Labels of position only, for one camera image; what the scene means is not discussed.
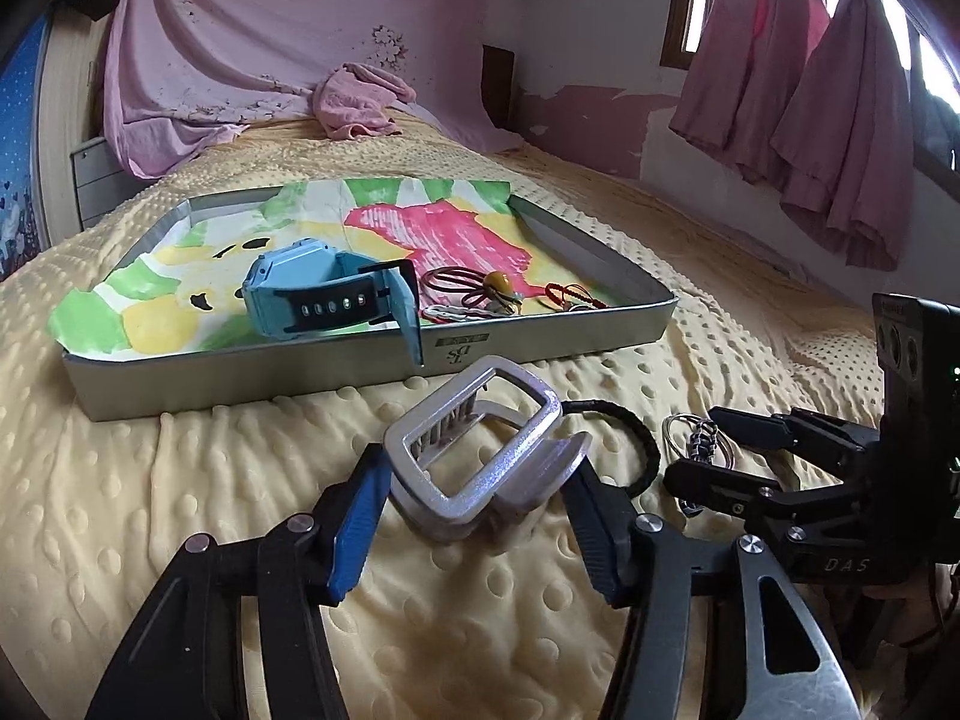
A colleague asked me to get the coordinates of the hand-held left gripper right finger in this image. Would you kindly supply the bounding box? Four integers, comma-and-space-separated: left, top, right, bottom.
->
559, 465, 863, 720

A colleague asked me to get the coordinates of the black hair tie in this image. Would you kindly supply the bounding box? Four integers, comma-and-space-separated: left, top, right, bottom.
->
559, 399, 661, 500

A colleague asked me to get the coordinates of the crumpled pink towel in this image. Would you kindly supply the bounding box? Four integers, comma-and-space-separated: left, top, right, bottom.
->
313, 64, 417, 140

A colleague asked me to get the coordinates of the red string bracelet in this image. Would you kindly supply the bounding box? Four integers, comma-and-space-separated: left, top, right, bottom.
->
541, 281, 608, 314

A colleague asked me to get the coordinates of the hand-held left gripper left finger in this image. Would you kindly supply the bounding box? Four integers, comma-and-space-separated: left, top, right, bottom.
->
84, 442, 395, 720

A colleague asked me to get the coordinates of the silver snap hair clip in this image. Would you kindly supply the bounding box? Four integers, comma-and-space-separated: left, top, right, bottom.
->
421, 305, 500, 325

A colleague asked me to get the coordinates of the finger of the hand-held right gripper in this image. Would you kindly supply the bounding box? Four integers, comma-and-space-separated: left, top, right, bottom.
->
664, 457, 796, 522
709, 406, 882, 477

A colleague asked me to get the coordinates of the pink hanging sheet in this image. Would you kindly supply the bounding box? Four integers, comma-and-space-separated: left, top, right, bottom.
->
103, 0, 526, 179

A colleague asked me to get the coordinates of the pink window curtain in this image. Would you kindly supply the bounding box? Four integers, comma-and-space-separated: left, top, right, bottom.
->
771, 0, 920, 271
670, 0, 833, 185

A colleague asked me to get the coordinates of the silver hair claw clip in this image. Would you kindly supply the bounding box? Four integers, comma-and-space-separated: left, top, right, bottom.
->
382, 355, 593, 545

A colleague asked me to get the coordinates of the brown hair tie yellow bead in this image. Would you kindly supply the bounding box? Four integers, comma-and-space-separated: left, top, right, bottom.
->
420, 266, 526, 316

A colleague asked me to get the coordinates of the colourful painted paper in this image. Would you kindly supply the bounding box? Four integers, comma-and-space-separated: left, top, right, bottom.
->
49, 178, 608, 357

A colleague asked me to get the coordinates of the grey shallow tray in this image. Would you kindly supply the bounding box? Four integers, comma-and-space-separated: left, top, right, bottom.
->
62, 178, 680, 421

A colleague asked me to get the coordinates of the wooden framed window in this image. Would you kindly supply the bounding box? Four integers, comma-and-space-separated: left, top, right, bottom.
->
660, 0, 960, 188

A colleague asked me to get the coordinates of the blue smartwatch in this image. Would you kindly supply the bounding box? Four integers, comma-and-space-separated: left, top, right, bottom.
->
241, 238, 421, 368

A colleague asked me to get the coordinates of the blue dotted printed curtain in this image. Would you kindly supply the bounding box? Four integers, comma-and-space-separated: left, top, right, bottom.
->
0, 15, 53, 278

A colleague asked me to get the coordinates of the silver keyring chain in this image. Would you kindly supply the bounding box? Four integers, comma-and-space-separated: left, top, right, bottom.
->
661, 414, 740, 515

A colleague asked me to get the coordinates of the light wooden wardrobe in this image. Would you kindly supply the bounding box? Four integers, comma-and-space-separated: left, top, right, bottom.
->
37, 11, 113, 241

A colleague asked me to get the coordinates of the grey drawer cabinet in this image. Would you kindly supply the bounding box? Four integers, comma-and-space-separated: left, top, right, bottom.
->
70, 136, 125, 230

